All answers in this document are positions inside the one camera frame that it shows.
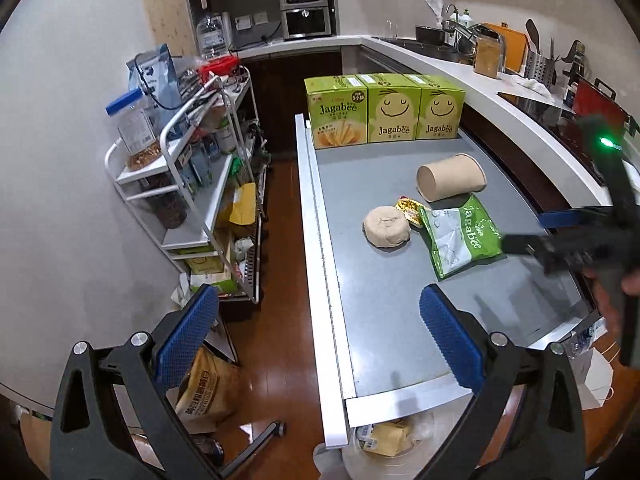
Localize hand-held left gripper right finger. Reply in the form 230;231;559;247
419;284;587;480

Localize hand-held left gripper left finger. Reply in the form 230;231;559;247
50;284;223;480

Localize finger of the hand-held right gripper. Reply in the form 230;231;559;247
539;206;615;231
500;232;596;273

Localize green snack bag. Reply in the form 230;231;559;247
419;194;507;281

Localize white round bin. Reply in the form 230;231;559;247
345;410;441;480

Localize person's right hand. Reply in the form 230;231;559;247
582;265;640;333

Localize green and white packet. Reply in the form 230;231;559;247
187;270;238;296

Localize yellow printed sack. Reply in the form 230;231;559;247
175;347;241;433

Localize black induction cooktop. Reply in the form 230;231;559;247
497;91;608;186

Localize beige paper cup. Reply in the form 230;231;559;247
416;153;487;203

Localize yellow packet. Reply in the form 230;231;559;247
361;422;415;457

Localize dark filled jar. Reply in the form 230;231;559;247
150;190;188;229

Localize white metal shelf cart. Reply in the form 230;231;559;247
104;65;273;306

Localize yellow foil wrapper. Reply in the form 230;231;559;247
395;197;432;227

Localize grey metal table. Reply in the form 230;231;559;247
294;114;601;450

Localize black caster leg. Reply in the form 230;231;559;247
220;422;287;480

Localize white paper bag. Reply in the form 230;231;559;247
570;347;615;411

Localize yellow bag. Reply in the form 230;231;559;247
229;182;257;226

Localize white rag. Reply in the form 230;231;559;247
507;74;551;95

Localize steel utensil holder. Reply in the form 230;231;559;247
522;50;558;86

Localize green snack box smiley face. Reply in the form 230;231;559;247
357;74;423;145
405;75;466;141

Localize white cloth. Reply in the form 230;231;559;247
312;447;347;480

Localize orange cutting board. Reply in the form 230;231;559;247
482;22;528;68

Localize white tin can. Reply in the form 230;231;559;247
217;120;238;155

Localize clear plastic snack jar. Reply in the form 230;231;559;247
106;91;163;171

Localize chrome sink faucet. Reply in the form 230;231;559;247
442;4;473;46

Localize green snack box fries picture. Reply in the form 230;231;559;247
304;75;371;150

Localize blue bag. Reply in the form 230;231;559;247
126;44;178;110

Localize red basket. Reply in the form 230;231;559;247
197;56;240;81

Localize large water bottle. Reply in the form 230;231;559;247
197;14;226;60

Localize silver air fryer oven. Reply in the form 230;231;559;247
279;0;335;41

